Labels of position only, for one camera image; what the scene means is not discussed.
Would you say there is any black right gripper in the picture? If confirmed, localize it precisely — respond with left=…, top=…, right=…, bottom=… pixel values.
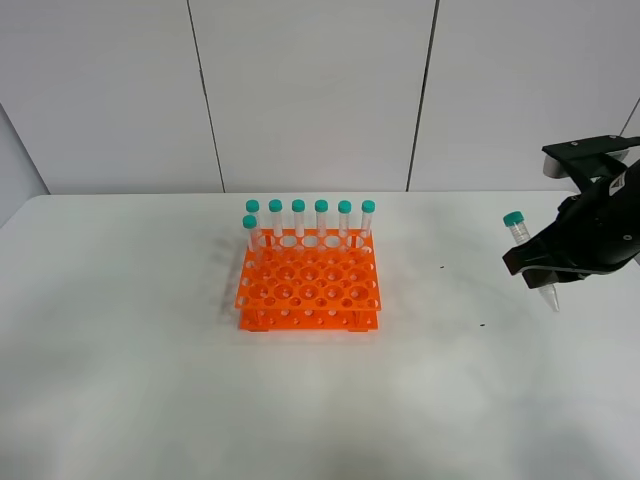
left=503, top=159, right=639, bottom=289

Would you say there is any clear test tube teal cap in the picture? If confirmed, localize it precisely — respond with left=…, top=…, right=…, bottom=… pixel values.
left=502, top=211, right=560, bottom=313

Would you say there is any orange test tube rack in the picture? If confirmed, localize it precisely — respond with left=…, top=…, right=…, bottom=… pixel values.
left=235, top=228, right=382, bottom=332

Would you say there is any second row tube teal cap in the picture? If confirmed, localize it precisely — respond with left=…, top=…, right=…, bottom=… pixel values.
left=242, top=214, right=263, bottom=267

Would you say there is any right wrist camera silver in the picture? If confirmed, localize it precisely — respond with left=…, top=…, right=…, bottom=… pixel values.
left=541, top=134, right=640, bottom=191

